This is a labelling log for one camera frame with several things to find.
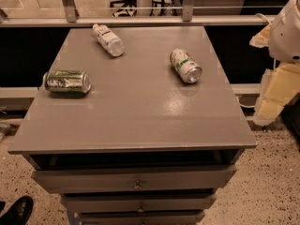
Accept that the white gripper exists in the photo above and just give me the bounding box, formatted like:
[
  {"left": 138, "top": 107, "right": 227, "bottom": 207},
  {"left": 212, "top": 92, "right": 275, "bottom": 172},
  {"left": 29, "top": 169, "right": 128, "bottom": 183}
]
[{"left": 249, "top": 0, "right": 300, "bottom": 126}]

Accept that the white green 7up can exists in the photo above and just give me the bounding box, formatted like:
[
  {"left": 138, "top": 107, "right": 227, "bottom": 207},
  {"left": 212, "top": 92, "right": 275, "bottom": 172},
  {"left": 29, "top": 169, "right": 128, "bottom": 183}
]
[{"left": 170, "top": 49, "right": 203, "bottom": 83}]

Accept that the green soda can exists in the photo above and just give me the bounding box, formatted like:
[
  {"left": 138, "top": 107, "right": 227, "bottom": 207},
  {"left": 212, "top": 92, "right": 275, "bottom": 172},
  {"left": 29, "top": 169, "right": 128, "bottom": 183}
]
[{"left": 43, "top": 70, "right": 92, "bottom": 94}]

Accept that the grey drawer cabinet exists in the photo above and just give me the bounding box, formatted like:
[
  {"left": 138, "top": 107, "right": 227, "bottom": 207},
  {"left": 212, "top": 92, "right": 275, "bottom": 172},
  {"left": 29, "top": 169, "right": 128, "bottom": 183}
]
[{"left": 9, "top": 26, "right": 255, "bottom": 225}]

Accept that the black office chair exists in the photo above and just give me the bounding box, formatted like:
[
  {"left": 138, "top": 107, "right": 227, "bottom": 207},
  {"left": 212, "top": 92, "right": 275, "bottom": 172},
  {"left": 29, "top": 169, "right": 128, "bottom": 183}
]
[{"left": 110, "top": 0, "right": 137, "bottom": 17}]

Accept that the clear plastic water bottle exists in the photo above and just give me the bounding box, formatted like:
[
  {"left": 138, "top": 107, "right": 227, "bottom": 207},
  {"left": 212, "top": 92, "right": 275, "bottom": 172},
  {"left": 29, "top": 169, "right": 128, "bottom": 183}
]
[{"left": 93, "top": 24, "right": 124, "bottom": 57}]

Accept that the black leather shoe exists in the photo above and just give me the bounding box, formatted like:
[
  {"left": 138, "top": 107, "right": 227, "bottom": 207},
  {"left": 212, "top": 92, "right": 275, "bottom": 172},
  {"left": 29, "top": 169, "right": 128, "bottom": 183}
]
[{"left": 0, "top": 195, "right": 34, "bottom": 225}]

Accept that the white cable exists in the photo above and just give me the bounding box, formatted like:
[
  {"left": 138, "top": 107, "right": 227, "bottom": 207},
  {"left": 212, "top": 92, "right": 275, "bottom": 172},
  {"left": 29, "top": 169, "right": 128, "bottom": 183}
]
[{"left": 254, "top": 12, "right": 272, "bottom": 25}]

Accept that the metal window rail frame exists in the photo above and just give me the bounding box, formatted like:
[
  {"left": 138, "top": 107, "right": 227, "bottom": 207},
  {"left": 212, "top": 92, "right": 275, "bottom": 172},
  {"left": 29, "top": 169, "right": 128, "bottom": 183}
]
[{"left": 0, "top": 0, "right": 264, "bottom": 27}]

